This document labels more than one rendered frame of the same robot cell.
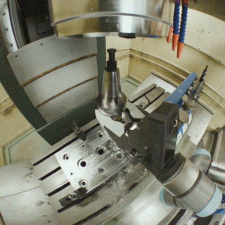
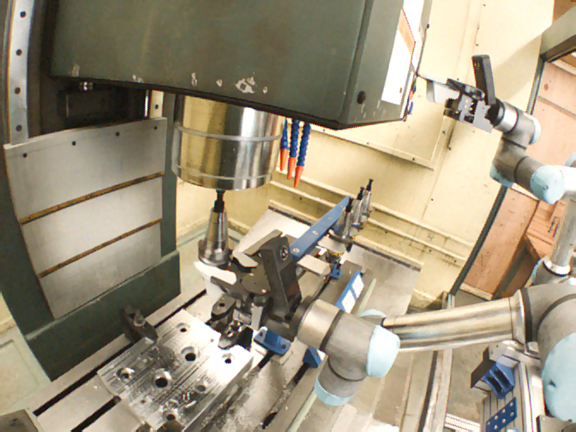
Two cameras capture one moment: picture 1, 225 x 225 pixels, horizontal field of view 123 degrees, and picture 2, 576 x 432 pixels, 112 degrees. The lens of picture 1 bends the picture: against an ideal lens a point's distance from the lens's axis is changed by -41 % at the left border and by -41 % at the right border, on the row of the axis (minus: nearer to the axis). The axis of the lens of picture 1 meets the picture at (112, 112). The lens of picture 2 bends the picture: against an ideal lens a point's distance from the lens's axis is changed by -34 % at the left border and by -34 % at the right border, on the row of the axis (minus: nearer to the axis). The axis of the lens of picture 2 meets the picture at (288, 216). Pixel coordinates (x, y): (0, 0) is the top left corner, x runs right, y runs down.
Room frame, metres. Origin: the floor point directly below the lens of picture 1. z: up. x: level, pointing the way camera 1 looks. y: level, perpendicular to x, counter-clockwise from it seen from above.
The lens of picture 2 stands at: (-0.26, 0.09, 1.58)
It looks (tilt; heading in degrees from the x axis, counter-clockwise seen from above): 26 degrees down; 333
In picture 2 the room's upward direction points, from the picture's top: 12 degrees clockwise
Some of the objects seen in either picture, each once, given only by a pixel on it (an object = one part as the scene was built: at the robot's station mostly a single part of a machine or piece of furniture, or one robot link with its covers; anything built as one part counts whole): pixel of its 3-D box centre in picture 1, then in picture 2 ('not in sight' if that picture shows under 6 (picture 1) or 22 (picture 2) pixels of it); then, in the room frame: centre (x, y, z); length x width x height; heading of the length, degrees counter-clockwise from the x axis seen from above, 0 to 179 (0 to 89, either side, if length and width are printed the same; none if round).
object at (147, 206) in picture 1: (170, 181); (352, 417); (-0.01, -0.41, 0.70); 0.90 x 0.30 x 0.16; 130
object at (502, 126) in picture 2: not in sight; (498, 114); (0.12, -0.58, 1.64); 0.08 x 0.05 x 0.08; 160
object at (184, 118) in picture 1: (180, 115); (315, 266); (0.18, -0.22, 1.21); 0.07 x 0.05 x 0.01; 40
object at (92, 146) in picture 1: (92, 158); (177, 372); (0.13, 0.09, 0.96); 0.29 x 0.23 x 0.05; 130
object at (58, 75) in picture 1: (63, 77); (99, 218); (0.51, 0.29, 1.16); 0.48 x 0.05 x 0.51; 130
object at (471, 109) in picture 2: not in sight; (473, 106); (0.14, -0.50, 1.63); 0.12 x 0.08 x 0.09; 70
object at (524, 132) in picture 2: not in sight; (519, 126); (0.09, -0.65, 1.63); 0.11 x 0.08 x 0.09; 70
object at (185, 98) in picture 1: (189, 101); (333, 245); (0.25, -0.30, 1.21); 0.07 x 0.05 x 0.01; 40
